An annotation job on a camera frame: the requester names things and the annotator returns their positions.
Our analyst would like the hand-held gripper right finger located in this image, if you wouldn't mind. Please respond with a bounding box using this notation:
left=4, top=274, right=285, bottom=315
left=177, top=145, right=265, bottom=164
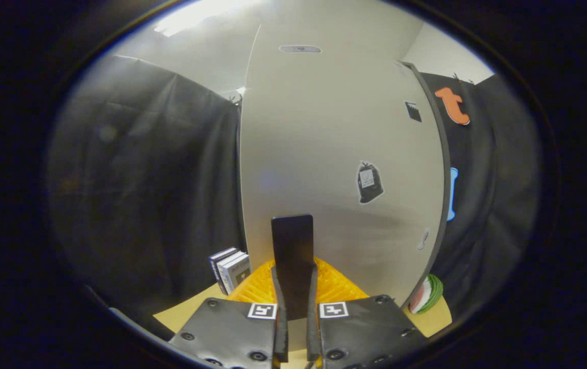
left=306, top=258, right=430, bottom=369

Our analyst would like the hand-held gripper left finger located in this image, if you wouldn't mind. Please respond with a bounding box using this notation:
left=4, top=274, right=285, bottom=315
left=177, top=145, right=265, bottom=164
left=168, top=259, right=290, bottom=369

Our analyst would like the black door handle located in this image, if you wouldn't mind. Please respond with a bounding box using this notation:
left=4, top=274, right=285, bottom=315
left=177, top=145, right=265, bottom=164
left=271, top=214, right=315, bottom=321

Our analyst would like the white shoe cabinet door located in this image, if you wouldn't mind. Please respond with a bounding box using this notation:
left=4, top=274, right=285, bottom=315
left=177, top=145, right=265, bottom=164
left=239, top=0, right=447, bottom=353

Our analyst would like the dark grey shoe cabinet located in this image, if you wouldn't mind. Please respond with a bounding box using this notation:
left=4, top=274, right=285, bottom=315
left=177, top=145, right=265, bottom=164
left=401, top=61, right=452, bottom=308

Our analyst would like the watermelon slice toy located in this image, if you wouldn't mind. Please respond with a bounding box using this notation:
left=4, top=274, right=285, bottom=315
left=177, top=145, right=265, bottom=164
left=409, top=274, right=444, bottom=315

